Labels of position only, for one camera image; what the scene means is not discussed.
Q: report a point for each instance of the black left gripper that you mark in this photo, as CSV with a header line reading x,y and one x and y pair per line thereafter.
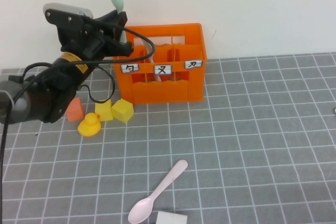
x,y
78,40

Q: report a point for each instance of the grey plastic fork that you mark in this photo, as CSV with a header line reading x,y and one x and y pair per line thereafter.
x,y
158,78

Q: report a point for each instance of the pink plastic spoon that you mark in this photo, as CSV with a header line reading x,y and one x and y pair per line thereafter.
x,y
139,212

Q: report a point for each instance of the orange plastic cutlery holder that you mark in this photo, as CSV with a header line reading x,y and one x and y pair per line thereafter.
x,y
160,94

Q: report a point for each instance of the white label reading 勺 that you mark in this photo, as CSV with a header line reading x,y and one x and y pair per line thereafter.
x,y
130,68

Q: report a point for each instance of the white label reading 叉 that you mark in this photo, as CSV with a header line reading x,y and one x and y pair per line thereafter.
x,y
162,69

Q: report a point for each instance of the yellow foam cube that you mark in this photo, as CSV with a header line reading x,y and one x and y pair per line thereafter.
x,y
122,111
103,111

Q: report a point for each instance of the white label reading 刀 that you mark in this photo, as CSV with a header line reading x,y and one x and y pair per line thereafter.
x,y
193,64

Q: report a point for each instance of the orange foam cube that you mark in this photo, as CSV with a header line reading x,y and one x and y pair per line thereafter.
x,y
76,111

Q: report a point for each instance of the yellow rubber duck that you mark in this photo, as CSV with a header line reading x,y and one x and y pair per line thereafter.
x,y
89,127

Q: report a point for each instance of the white zip tie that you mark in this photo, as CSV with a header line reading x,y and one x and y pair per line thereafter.
x,y
8,96

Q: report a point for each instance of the white paper sheet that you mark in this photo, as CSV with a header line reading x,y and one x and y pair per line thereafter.
x,y
172,218

